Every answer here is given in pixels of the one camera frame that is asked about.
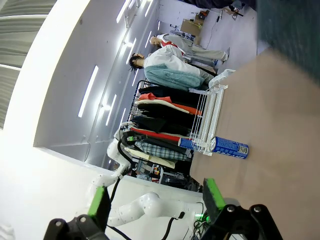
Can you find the green-padded right gripper right finger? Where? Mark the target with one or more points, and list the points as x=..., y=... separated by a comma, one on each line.
x=215, y=200

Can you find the black-haired mannequin white jacket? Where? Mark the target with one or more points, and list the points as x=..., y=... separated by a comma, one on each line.
x=170, y=61

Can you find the white plastic bag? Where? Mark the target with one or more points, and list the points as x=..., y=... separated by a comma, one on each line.
x=221, y=76

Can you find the bald mannequin grey clothes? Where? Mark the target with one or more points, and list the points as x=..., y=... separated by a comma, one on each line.
x=200, y=51

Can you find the brown cardboard box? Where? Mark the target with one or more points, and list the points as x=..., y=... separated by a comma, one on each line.
x=190, y=27

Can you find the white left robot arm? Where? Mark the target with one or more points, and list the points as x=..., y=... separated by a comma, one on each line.
x=150, y=206

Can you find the blue Pocari Sweat can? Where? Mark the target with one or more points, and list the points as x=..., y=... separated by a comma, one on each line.
x=186, y=143
x=230, y=148

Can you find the white ceiling light strip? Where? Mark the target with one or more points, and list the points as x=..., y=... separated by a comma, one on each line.
x=111, y=110
x=131, y=50
x=124, y=10
x=88, y=92

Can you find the teal fleece garment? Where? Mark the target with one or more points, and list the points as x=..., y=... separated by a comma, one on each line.
x=172, y=77

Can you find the rack of hanging clothes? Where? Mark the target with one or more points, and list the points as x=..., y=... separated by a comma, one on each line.
x=160, y=120

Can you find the green-padded right gripper left finger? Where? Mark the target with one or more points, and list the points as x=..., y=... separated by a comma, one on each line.
x=100, y=207

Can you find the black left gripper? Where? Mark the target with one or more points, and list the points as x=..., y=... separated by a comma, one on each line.
x=133, y=137

